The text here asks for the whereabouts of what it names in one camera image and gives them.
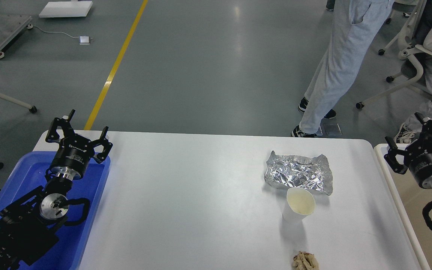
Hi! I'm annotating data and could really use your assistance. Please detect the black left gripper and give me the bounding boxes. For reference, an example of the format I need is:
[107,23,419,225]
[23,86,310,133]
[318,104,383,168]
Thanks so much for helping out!
[45,109,113,179]

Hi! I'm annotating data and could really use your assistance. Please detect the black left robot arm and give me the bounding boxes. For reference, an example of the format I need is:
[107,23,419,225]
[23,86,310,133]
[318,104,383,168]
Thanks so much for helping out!
[0,109,113,270]

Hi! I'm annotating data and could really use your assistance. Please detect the white power adapter with cable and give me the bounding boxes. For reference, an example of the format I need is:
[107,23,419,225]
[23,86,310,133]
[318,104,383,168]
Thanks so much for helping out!
[26,24,93,45]

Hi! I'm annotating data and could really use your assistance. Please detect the right metal floor plate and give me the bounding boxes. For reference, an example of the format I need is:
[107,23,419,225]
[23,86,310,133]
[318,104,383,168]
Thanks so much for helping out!
[323,123,343,136]

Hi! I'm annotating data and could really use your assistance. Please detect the beige plastic bin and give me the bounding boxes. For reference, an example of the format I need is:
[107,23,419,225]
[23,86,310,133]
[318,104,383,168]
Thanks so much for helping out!
[374,144,432,270]

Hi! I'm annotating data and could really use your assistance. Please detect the crumpled aluminium foil tray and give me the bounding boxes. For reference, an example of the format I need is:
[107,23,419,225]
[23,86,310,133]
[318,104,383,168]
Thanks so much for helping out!
[264,151,334,195]

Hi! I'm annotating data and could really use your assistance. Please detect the white office chair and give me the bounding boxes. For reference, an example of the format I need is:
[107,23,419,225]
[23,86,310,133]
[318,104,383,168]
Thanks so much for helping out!
[355,0,432,110]

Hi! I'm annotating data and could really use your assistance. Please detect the blue plastic tray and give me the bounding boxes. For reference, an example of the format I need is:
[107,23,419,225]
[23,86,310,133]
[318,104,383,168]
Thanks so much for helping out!
[0,151,110,270]

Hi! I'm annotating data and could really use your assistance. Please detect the standing person grey trousers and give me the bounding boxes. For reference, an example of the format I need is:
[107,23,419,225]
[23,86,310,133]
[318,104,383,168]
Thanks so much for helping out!
[291,0,394,137]

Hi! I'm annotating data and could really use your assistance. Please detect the white paper cup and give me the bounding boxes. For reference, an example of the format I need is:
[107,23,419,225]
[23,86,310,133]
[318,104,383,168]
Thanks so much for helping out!
[282,187,317,223]

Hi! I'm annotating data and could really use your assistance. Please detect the white foam board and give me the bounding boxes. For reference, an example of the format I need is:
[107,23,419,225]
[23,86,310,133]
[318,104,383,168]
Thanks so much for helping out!
[38,0,93,18]

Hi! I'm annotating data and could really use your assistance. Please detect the metal floor plate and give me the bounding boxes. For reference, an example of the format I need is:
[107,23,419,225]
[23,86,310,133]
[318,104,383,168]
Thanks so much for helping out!
[315,126,323,137]
[323,123,343,136]

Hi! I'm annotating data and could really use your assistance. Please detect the left metal floor plate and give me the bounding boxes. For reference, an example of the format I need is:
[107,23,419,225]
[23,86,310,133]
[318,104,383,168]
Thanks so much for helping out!
[315,126,323,137]

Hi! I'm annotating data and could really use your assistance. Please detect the grey wheeled platform cart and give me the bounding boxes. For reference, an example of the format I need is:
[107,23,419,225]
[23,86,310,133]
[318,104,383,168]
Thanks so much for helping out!
[0,14,32,59]

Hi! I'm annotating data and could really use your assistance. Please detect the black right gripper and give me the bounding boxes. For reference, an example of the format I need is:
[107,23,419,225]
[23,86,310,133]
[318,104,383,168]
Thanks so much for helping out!
[384,112,432,189]

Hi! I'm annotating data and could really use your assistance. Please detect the crumpled brown paper ball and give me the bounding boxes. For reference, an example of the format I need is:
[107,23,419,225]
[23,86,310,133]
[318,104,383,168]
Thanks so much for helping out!
[291,251,320,270]

